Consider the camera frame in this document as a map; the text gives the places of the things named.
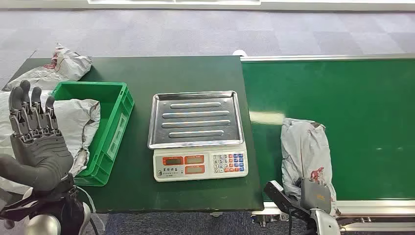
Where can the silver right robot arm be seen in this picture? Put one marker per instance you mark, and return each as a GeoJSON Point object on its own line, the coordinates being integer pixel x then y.
{"type": "Point", "coordinates": [325, 223]}

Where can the green plastic crate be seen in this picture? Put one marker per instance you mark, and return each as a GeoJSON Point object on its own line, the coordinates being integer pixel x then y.
{"type": "Point", "coordinates": [110, 146]}

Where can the green conveyor belt machine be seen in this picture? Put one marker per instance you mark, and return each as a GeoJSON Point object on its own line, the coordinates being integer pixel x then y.
{"type": "Point", "coordinates": [356, 113]}

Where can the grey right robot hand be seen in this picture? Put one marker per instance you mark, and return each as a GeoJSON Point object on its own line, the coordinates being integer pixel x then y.
{"type": "Point", "coordinates": [316, 194]}

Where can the steel scale tray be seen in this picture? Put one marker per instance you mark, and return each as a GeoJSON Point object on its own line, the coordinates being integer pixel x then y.
{"type": "Point", "coordinates": [196, 118]}

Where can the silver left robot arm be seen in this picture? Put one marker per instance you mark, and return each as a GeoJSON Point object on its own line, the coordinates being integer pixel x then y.
{"type": "Point", "coordinates": [42, 225]}

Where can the white round cap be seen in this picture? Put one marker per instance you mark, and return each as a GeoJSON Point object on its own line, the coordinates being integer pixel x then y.
{"type": "Point", "coordinates": [239, 53]}

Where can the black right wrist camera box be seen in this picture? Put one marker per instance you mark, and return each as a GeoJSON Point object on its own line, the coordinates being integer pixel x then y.
{"type": "Point", "coordinates": [278, 196]}

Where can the grey mailer package red logo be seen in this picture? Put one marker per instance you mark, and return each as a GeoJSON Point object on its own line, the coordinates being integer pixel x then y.
{"type": "Point", "coordinates": [301, 146]}

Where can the grey crumpled mailer red print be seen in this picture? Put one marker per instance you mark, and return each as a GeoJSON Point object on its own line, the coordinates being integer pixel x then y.
{"type": "Point", "coordinates": [64, 65]}

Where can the grey torn plastic mailer package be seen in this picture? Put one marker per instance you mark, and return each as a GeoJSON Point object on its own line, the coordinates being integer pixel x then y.
{"type": "Point", "coordinates": [75, 120]}

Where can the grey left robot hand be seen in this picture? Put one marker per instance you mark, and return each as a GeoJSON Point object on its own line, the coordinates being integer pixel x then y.
{"type": "Point", "coordinates": [39, 152]}

